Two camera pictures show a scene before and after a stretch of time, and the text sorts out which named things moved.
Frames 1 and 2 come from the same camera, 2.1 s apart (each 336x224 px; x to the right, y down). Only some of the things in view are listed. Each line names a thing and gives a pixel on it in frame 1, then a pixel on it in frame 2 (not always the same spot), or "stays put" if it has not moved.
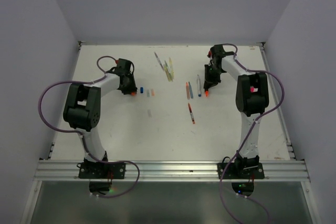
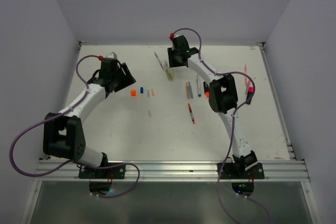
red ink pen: [191, 114] stays put
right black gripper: [209, 81] -> [172, 62]
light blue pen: [191, 95] stays put
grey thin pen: [159, 61] stays put
